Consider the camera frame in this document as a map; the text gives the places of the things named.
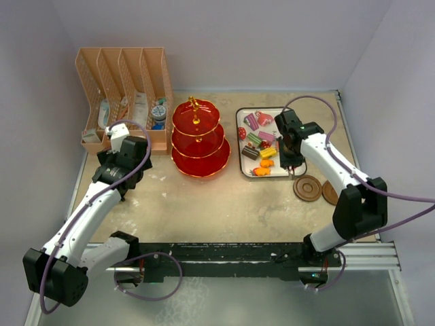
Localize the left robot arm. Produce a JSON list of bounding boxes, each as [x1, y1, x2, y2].
[[22, 136, 152, 307]]

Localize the purple cable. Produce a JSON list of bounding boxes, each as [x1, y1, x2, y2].
[[281, 95, 435, 244], [39, 120, 152, 315]]

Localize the right brown round coaster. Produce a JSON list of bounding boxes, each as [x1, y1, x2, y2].
[[322, 181, 338, 206]]

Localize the brown round coaster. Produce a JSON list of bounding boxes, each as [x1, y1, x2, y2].
[[322, 181, 338, 206], [293, 175, 322, 202]]

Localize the chocolate cake slice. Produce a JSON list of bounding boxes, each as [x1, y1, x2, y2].
[[241, 145, 260, 160]]

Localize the pink striped cake slice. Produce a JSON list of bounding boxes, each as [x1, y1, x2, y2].
[[258, 131, 275, 143]]

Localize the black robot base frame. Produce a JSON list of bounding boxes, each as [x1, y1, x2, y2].
[[112, 231, 345, 285]]

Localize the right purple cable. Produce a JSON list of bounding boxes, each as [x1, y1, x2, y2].
[[281, 95, 435, 244]]

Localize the orange fish pastry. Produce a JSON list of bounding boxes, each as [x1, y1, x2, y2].
[[260, 159, 275, 168], [252, 167, 271, 177]]

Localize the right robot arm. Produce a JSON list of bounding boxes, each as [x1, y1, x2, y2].
[[275, 109, 387, 266]]

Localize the small carton box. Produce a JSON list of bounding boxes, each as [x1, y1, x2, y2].
[[82, 128, 101, 143]]

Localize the white blue tube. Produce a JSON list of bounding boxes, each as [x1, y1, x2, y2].
[[97, 98, 110, 129]]

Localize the white strawberry enamel tray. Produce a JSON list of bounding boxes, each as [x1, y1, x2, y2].
[[236, 107, 307, 179]]

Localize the red three-tier cake stand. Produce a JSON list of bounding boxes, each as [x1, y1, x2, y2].
[[171, 96, 231, 178]]

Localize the upper orange fish pastry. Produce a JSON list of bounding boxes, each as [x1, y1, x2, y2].
[[260, 159, 275, 168]]

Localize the pink heart cake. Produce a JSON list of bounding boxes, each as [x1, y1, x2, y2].
[[256, 111, 275, 127]]

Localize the purple striped cake slice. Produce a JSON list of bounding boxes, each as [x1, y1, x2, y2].
[[243, 113, 259, 131]]

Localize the green striped cake slice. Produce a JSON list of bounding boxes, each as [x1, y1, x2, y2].
[[246, 132, 262, 148]]

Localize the lower orange fish pastry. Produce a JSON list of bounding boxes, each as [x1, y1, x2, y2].
[[252, 167, 271, 177]]

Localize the metal serving tongs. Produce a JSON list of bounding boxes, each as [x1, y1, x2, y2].
[[288, 166, 296, 180]]

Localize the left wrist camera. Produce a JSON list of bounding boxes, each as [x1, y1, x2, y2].
[[105, 123, 130, 153]]

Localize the peach desk file organizer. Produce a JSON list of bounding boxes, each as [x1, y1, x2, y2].
[[75, 48, 174, 155]]

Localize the left brown round coaster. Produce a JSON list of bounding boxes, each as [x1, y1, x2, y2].
[[293, 175, 322, 202]]

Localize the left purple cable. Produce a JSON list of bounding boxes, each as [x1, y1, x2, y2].
[[39, 120, 152, 315]]

